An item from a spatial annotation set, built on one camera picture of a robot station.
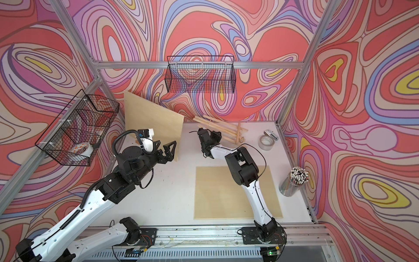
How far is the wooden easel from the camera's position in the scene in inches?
41.0

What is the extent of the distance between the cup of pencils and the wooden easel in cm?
36

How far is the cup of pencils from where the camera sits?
0.74 metres
